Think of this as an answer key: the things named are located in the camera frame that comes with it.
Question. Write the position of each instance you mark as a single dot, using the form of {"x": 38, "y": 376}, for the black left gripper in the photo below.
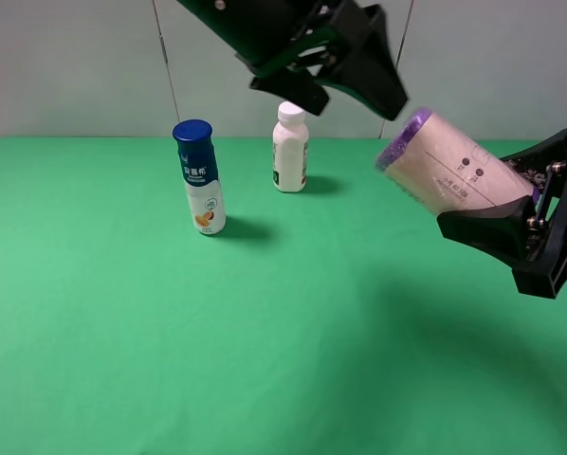
{"x": 297, "y": 48}

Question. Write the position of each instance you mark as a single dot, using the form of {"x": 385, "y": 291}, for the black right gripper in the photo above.
{"x": 530, "y": 237}

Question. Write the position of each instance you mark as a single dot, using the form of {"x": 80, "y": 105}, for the white bottle white cap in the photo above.
{"x": 290, "y": 148}

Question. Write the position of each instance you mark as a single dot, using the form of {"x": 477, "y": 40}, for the blue cap yogurt bottle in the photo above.
{"x": 200, "y": 172}

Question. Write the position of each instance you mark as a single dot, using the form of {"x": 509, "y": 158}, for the green table cloth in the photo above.
{"x": 333, "y": 321}

